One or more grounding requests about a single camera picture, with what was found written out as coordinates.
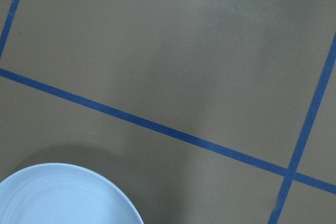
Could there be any light blue plate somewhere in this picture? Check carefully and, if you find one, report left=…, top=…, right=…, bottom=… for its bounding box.
left=1, top=163, right=143, bottom=223

